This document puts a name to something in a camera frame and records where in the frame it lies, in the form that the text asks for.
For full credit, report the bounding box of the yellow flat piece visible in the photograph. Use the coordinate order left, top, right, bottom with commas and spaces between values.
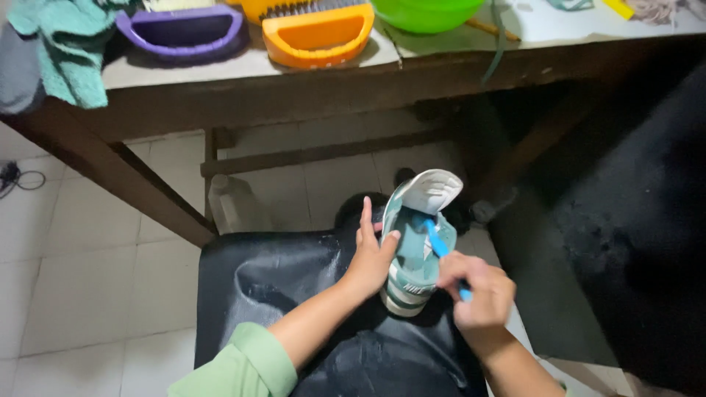
601, 0, 636, 21

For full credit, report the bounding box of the person's left hand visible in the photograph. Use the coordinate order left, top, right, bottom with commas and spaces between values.
342, 196, 402, 302

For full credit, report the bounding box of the black cable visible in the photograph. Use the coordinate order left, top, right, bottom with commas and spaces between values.
0, 160, 46, 200

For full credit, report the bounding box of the thin wooden stick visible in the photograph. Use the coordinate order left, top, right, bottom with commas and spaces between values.
466, 17, 522, 43

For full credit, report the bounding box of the person's right hand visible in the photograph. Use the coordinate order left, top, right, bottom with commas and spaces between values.
435, 251, 517, 335

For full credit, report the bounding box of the black plastic lap apron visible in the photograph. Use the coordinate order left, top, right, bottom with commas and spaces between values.
193, 228, 489, 397

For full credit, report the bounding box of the purple scrub brush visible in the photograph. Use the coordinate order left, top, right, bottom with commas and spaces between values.
114, 3, 245, 59

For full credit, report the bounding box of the white plastic jug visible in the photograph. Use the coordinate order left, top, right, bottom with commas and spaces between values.
207, 174, 272, 236

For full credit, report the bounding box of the grey cloth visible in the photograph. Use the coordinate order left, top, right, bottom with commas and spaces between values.
0, 21, 46, 115

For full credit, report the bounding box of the small grey round object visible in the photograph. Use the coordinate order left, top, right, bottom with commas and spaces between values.
471, 199, 498, 225

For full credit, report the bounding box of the green and white sneaker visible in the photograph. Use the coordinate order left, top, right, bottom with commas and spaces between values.
379, 169, 464, 318

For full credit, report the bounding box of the dark green shoelace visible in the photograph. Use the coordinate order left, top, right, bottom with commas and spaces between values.
479, 0, 509, 85

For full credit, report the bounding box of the teal shoelace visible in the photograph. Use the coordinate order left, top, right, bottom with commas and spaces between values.
546, 0, 595, 12

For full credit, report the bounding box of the large black fabric heap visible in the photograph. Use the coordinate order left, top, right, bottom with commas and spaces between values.
488, 60, 706, 397

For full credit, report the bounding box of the brown wooden table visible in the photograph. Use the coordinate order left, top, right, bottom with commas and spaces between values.
0, 0, 706, 249

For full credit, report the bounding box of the teal towel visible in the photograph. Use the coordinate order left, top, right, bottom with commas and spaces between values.
6, 0, 132, 110

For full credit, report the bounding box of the green plastic bowl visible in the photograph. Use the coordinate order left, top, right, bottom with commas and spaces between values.
369, 0, 486, 35

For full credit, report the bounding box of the beige frayed cloth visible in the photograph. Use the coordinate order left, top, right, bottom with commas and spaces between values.
628, 0, 697, 26

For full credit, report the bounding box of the orange scrub brush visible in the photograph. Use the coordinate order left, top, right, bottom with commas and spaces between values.
261, 0, 376, 69

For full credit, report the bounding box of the green shirt sleeve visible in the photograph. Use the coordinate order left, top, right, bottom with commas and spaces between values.
168, 322, 299, 397

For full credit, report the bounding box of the blue toothbrush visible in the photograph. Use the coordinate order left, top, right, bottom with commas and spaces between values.
423, 217, 474, 303

